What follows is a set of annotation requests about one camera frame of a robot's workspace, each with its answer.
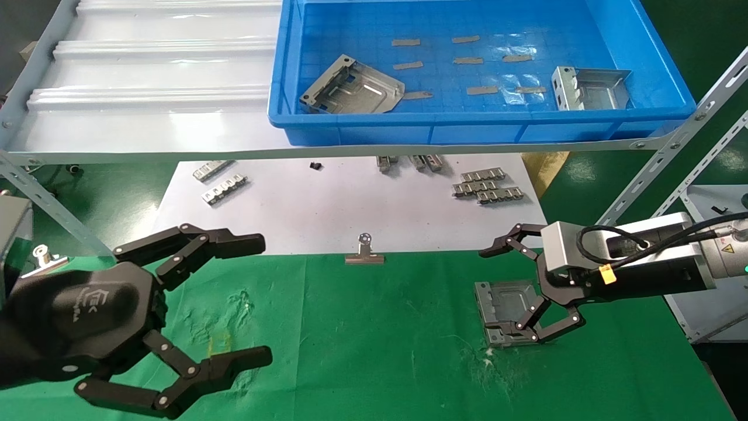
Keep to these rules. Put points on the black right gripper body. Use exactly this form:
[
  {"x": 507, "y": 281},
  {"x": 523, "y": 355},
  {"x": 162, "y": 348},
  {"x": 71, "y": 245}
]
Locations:
[{"x": 567, "y": 289}]

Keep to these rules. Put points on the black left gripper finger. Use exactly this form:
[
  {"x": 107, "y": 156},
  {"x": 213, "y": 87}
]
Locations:
[
  {"x": 219, "y": 365},
  {"x": 196, "y": 245}
]

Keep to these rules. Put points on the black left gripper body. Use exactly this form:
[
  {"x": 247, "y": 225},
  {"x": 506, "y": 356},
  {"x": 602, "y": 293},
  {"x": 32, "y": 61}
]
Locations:
[{"x": 87, "y": 310}]

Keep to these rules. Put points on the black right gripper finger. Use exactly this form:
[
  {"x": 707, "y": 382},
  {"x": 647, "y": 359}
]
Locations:
[
  {"x": 555, "y": 330},
  {"x": 514, "y": 234}
]

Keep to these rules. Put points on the sheet metal bracket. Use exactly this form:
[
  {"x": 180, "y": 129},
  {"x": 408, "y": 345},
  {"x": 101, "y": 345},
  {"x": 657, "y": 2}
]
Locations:
[
  {"x": 508, "y": 301},
  {"x": 362, "y": 90},
  {"x": 590, "y": 93}
]

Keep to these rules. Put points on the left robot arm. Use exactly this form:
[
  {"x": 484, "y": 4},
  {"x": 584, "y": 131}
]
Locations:
[{"x": 7, "y": 356}]

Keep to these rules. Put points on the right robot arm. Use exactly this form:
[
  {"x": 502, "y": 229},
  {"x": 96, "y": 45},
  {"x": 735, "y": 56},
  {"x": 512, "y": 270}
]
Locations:
[{"x": 660, "y": 283}]

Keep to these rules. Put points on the small notched metal strip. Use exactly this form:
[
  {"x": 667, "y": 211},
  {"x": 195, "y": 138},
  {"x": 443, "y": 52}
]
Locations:
[
  {"x": 385, "y": 164},
  {"x": 417, "y": 162},
  {"x": 225, "y": 190},
  {"x": 483, "y": 175},
  {"x": 500, "y": 196},
  {"x": 434, "y": 163},
  {"x": 474, "y": 188},
  {"x": 213, "y": 170}
]

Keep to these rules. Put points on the brown cardboard piece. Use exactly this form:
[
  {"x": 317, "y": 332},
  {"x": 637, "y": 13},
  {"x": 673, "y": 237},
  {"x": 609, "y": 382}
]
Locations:
[{"x": 543, "y": 172}]

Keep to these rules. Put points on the silver binder clip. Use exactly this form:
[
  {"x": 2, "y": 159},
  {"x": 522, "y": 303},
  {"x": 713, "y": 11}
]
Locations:
[
  {"x": 364, "y": 258},
  {"x": 44, "y": 257}
]

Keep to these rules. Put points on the blue plastic bin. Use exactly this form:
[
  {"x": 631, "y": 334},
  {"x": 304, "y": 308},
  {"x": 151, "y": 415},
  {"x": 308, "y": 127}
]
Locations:
[{"x": 526, "y": 127}]

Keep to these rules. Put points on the grey perforated rack upright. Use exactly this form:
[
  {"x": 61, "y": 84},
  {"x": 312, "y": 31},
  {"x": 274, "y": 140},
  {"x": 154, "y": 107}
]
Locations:
[
  {"x": 643, "y": 175},
  {"x": 52, "y": 204}
]

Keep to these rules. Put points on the clear plastic film piece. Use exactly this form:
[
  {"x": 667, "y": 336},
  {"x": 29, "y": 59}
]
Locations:
[{"x": 520, "y": 99}]

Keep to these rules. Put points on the caster wheel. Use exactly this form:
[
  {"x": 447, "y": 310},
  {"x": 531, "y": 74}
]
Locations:
[{"x": 74, "y": 170}]

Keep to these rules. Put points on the brown tape piece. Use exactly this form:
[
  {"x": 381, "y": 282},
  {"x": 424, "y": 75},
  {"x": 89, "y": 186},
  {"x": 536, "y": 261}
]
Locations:
[
  {"x": 482, "y": 90},
  {"x": 530, "y": 90},
  {"x": 468, "y": 61},
  {"x": 418, "y": 95},
  {"x": 408, "y": 65},
  {"x": 518, "y": 58},
  {"x": 406, "y": 42},
  {"x": 466, "y": 40}
]

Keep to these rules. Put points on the grey side rack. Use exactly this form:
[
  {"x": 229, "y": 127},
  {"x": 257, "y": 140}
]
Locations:
[{"x": 719, "y": 313}]

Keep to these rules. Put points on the white paper sheet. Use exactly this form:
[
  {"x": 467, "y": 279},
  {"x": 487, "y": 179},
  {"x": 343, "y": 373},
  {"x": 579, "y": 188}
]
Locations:
[{"x": 350, "y": 204}]

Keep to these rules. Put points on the green cloth mat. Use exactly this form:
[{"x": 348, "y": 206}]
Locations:
[{"x": 380, "y": 327}]

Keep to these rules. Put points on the white ridged plastic board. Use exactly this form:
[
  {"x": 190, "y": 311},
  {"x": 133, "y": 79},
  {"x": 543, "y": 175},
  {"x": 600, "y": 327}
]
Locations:
[{"x": 146, "y": 70}]

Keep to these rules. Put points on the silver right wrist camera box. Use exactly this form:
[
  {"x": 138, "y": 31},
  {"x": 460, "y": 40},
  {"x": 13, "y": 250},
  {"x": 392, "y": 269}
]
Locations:
[{"x": 561, "y": 251}]

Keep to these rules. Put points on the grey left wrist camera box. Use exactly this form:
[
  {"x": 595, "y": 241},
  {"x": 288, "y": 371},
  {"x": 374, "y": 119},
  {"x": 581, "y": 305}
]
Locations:
[{"x": 11, "y": 228}]

